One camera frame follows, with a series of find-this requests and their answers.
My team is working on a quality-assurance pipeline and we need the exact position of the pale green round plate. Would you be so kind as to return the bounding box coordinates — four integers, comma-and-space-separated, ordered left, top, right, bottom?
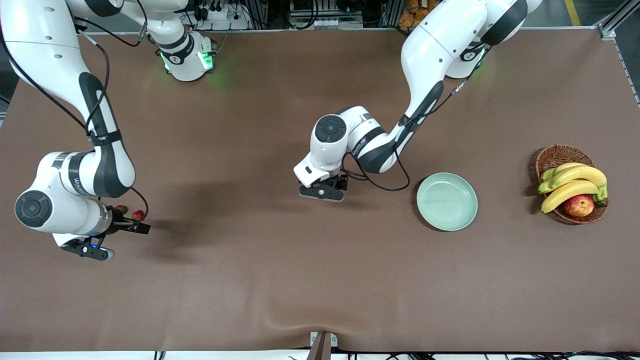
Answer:
416, 172, 479, 232

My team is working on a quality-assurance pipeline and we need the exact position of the brown table cover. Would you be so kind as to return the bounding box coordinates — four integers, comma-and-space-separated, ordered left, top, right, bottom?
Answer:
0, 27, 640, 354

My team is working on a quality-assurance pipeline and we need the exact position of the bag of orange buns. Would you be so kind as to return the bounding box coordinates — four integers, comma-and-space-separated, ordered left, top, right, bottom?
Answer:
398, 0, 443, 29

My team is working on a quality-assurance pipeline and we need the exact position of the white power strip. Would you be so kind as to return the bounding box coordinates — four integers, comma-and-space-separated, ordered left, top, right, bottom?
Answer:
197, 0, 252, 31

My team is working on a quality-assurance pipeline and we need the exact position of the small yellow-green banana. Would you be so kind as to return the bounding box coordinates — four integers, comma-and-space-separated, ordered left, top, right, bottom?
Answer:
541, 162, 587, 182

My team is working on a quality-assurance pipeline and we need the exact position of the large yellow banana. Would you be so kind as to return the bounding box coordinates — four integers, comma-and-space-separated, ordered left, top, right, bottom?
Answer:
541, 180, 600, 214
538, 165, 609, 203

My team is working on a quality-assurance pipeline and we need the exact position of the brown wicker basket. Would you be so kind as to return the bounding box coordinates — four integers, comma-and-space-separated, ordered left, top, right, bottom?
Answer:
535, 144, 609, 225

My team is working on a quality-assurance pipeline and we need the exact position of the red yellow apple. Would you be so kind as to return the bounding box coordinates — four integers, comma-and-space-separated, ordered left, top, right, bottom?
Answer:
563, 194, 596, 218

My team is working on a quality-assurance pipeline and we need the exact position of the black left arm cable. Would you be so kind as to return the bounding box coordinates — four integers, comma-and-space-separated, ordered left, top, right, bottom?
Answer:
342, 42, 491, 193

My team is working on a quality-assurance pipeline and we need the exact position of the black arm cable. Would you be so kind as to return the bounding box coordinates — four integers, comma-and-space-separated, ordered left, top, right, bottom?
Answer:
342, 42, 491, 193
0, 0, 150, 224

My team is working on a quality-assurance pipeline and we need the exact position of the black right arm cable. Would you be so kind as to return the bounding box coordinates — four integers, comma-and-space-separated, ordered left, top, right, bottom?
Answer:
0, 0, 150, 224

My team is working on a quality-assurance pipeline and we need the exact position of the grey metal mount bracket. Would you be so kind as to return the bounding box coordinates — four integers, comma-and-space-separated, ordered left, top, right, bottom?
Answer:
306, 331, 339, 360

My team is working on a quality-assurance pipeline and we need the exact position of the aluminium frame profile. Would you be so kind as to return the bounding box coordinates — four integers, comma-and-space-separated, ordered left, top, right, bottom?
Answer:
597, 0, 640, 41

